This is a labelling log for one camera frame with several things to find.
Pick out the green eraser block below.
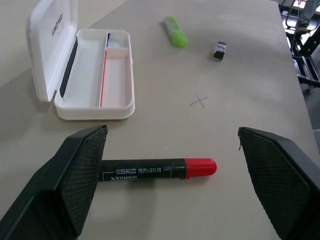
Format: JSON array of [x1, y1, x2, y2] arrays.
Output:
[[162, 15, 188, 48]]

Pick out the black metal frame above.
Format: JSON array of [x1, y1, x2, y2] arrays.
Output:
[[281, 0, 320, 93]]

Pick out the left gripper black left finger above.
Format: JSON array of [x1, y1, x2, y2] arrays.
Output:
[[0, 124, 109, 240]]

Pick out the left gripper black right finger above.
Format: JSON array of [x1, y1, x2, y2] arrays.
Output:
[[237, 126, 320, 240]]

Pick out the white plastic pencil case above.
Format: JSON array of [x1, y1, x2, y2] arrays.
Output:
[[24, 0, 136, 121]]

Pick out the person's leg with shoe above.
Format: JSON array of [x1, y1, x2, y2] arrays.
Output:
[[296, 0, 318, 35]]

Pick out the black marker with red cap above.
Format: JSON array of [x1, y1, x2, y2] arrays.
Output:
[[98, 157, 218, 181]]

